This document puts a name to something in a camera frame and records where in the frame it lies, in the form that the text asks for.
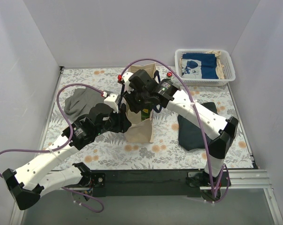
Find floral table mat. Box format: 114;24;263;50
43;67;253;170

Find grey folded cloth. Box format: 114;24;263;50
64;88;104;122

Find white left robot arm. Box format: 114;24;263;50
2;103;131;210

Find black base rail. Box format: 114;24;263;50
70;168;231;199

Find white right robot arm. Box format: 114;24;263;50
118;69;239;186

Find blue printed cloth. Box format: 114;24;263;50
181;52;218;79

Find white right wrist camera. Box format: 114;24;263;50
117;72;134;94

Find green Perrier bottle near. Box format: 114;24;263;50
141;108;152;121

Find white plastic basket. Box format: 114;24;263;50
175;49;236;86

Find beige canvas tote bag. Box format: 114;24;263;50
124;63;157;143

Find beige cloth in basket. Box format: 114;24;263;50
206;50;225;79

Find dark folded shorts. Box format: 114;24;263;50
177;115;205;151

